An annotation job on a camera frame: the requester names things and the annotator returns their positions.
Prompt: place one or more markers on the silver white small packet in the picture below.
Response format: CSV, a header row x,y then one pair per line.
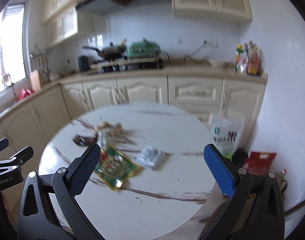
x,y
149,157

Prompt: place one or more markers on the cream upper cabinets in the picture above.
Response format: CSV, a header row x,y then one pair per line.
x,y
67,18

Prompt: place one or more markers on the black electric kettle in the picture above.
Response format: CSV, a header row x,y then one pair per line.
x,y
83,63

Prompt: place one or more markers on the black wok with lid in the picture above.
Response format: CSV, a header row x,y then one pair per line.
x,y
111,52

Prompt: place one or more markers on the black gas stove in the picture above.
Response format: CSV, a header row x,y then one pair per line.
x,y
123,65

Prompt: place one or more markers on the hanging utensil rack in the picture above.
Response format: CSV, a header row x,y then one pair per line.
x,y
40,61

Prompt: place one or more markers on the wooden cutting board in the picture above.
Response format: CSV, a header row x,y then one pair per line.
x,y
35,80

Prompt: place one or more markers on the green electric cooker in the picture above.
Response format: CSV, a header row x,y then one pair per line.
x,y
143,48

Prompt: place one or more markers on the red plastic basin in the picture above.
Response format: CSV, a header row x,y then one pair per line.
x,y
25,93

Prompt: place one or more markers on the green juice carton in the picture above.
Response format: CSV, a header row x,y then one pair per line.
x,y
112,130

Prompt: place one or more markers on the condiment bottles cluster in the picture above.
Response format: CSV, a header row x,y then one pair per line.
x,y
248,59

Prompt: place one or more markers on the round white marble table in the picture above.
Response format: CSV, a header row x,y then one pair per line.
x,y
167,202

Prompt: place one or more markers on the dark brown wrapper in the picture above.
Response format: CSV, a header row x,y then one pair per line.
x,y
83,140

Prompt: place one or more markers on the red bag on floor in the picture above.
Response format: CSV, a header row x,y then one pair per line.
x,y
259,163

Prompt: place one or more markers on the cream lower cabinets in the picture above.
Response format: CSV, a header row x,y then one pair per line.
x,y
202,94

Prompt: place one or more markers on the clear plastic bag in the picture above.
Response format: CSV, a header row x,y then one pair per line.
x,y
227,133

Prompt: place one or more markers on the kitchen window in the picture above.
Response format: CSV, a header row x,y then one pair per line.
x,y
11,42

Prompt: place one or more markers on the cream cabinets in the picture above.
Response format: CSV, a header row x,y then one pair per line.
x,y
67,18
202,94

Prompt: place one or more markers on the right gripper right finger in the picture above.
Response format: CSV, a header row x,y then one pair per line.
x,y
254,209

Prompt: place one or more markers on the chrome sink faucet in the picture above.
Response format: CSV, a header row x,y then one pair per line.
x,y
9,84

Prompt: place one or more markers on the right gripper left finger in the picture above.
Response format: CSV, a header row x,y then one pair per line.
x,y
37,216

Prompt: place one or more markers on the green white long wrapper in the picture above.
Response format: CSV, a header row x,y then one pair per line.
x,y
115,168

